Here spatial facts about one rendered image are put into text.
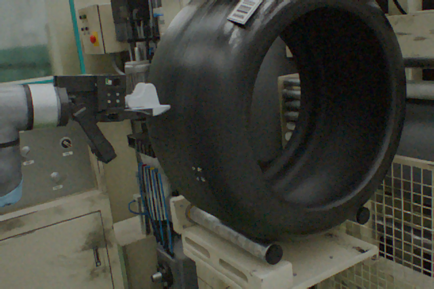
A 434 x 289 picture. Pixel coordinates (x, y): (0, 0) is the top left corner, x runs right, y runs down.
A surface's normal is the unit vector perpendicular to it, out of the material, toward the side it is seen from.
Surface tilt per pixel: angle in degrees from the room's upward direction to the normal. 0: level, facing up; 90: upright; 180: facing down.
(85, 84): 90
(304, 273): 0
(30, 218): 90
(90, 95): 90
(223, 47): 65
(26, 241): 90
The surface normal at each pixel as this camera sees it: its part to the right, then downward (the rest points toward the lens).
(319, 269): -0.11, -0.97
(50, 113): 0.54, 0.32
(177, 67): -0.80, -0.22
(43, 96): 0.47, -0.35
